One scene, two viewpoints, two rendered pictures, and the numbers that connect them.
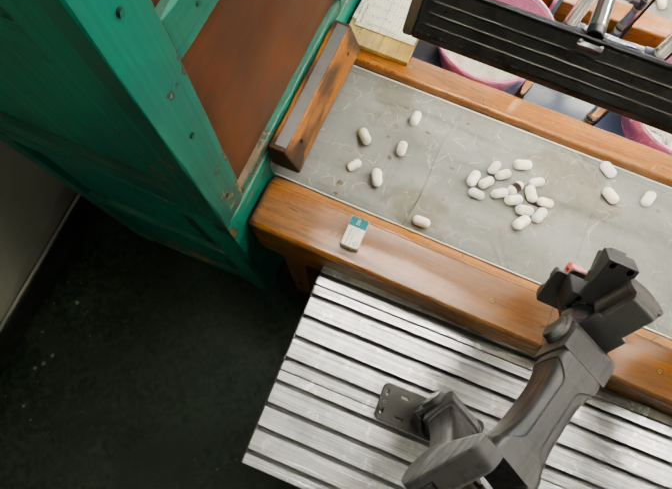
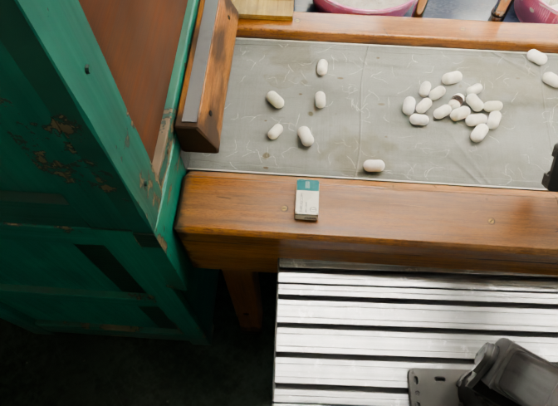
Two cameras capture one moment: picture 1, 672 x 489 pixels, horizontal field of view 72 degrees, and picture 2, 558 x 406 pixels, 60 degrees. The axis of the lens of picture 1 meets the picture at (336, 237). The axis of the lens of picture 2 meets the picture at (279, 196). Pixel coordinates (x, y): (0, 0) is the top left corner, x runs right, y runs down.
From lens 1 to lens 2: 0.22 m
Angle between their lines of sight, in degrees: 13
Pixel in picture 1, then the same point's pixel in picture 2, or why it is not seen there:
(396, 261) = (366, 215)
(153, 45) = not seen: outside the picture
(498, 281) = (487, 198)
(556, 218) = (511, 119)
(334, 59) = (217, 22)
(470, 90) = (367, 24)
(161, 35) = not seen: outside the picture
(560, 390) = not seen: outside the picture
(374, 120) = (279, 82)
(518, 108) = (423, 26)
